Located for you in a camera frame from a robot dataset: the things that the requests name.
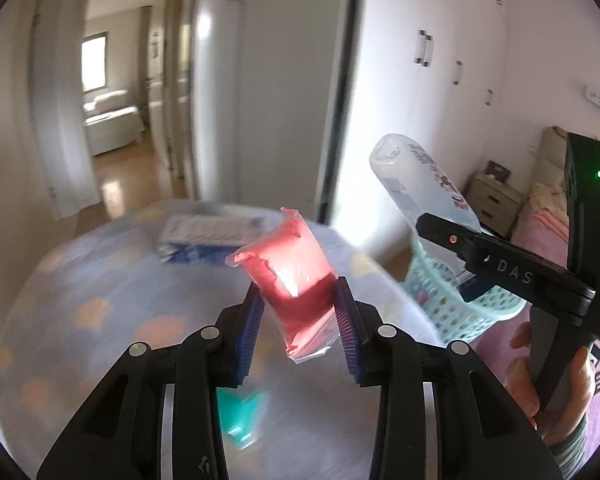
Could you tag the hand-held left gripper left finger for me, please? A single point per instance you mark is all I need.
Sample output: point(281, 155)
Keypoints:
point(245, 340)

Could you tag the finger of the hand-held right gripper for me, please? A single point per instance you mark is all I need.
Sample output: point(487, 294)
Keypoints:
point(445, 235)
point(475, 287)

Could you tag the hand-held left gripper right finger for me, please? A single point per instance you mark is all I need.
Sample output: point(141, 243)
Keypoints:
point(350, 335)

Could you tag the light blue plastic basket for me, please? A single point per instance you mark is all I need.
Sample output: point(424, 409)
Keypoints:
point(445, 305)

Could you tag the clear plastic bottle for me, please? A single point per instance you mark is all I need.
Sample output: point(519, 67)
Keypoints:
point(420, 180)

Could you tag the pink plastic packet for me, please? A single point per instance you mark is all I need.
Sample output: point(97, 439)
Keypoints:
point(290, 270)

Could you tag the person's right forearm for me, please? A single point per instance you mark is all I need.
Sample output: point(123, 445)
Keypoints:
point(570, 452)

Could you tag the person's right hand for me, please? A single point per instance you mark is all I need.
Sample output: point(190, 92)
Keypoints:
point(522, 370)

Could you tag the beige nightstand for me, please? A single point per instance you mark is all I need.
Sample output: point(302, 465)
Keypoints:
point(495, 205)

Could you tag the pink bedding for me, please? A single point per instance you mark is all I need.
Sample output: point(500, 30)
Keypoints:
point(545, 215)

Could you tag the green plastic packet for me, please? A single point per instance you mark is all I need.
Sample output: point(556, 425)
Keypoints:
point(240, 420)

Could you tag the white blue printed box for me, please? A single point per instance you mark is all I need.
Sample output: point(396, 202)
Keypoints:
point(210, 240)

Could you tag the beige headboard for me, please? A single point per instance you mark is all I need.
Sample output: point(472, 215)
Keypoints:
point(550, 160)

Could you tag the white wardrobe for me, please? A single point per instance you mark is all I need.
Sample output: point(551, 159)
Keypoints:
point(405, 110)

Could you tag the white bed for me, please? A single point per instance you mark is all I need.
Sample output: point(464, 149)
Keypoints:
point(112, 125)

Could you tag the window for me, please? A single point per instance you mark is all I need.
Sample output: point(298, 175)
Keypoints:
point(94, 62)

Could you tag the dark photo frame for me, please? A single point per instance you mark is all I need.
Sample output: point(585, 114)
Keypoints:
point(497, 171)

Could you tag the black sliding door frame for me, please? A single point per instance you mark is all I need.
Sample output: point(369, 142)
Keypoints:
point(340, 85)

